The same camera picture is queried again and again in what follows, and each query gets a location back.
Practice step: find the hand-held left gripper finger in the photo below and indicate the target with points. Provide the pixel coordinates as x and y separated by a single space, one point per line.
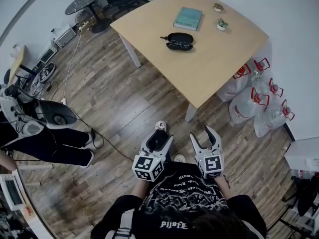
145 146
165 151

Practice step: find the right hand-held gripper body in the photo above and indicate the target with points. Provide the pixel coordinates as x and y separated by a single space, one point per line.
211 164

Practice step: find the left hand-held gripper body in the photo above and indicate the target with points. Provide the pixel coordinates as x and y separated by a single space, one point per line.
144 165

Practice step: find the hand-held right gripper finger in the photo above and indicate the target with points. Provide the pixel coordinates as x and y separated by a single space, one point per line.
197 148
216 144

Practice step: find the wire-rimmed eyeglasses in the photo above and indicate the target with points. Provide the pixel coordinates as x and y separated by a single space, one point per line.
184 43

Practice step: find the black glasses case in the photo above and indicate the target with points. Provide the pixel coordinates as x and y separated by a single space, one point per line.
180 36

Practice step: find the person's right forearm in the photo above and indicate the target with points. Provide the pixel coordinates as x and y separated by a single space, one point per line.
223 188

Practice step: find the person's left forearm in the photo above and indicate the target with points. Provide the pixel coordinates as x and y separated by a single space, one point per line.
140 190

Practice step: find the person's right shoe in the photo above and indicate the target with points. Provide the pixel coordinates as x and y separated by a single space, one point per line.
179 158

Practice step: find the person's shoe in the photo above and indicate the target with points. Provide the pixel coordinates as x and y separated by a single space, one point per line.
160 126
179 158

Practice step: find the person's left shoe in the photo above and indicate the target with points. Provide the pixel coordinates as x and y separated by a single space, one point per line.
160 126

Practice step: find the white table leg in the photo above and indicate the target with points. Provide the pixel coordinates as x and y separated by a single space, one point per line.
190 113
130 51

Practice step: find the person's black printed shirt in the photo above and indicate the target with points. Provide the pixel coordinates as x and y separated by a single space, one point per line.
184 203

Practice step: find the white storage box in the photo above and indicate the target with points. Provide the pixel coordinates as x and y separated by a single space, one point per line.
302 153

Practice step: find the white power strip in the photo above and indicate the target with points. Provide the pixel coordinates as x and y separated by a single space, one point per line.
83 26
64 101

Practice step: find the small green potted plant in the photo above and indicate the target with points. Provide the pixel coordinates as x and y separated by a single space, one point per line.
222 25

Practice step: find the round white floor device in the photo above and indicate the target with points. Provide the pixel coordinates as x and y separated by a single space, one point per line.
45 75

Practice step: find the teal book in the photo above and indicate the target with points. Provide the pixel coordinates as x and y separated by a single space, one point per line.
188 19

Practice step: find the white toaster oven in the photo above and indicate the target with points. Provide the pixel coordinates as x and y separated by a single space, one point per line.
47 53

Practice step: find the white box appliance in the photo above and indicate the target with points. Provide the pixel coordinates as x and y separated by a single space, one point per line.
66 36

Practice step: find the white device with screen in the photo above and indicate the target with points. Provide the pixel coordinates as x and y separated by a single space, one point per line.
11 192

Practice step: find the small brown potted plant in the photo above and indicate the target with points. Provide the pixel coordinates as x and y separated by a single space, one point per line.
218 7

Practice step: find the round black marble table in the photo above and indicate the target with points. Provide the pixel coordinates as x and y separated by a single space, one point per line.
84 0

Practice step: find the black frame chair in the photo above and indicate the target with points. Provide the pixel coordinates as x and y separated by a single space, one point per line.
306 195

